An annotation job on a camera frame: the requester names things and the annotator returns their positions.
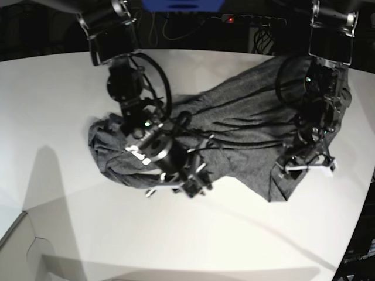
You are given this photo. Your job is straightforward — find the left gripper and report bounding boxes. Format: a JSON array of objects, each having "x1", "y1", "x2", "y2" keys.
[{"x1": 275, "y1": 137, "x2": 337, "y2": 180}]

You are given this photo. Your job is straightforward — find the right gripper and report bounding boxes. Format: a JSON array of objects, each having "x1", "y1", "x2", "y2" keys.
[{"x1": 125, "y1": 122, "x2": 212, "y2": 198}]

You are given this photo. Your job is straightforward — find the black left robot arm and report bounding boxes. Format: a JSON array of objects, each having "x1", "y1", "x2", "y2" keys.
[{"x1": 275, "y1": 1, "x2": 360, "y2": 180}]

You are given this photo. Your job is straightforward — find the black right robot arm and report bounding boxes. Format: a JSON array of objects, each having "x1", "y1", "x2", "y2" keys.
[{"x1": 50, "y1": 1, "x2": 211, "y2": 198}]

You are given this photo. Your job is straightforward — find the black power strip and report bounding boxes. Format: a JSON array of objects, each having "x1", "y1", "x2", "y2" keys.
[{"x1": 221, "y1": 13, "x2": 287, "y2": 27}]

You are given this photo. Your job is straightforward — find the blue box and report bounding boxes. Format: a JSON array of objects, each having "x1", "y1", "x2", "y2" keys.
[{"x1": 141, "y1": 0, "x2": 224, "y2": 12}]

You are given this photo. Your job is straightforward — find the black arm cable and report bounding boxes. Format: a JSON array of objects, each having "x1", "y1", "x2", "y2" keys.
[{"x1": 275, "y1": 55, "x2": 316, "y2": 106}]

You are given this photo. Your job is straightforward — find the grey cables behind table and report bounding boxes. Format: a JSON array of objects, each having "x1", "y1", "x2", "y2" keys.
[{"x1": 137, "y1": 8, "x2": 206, "y2": 46}]

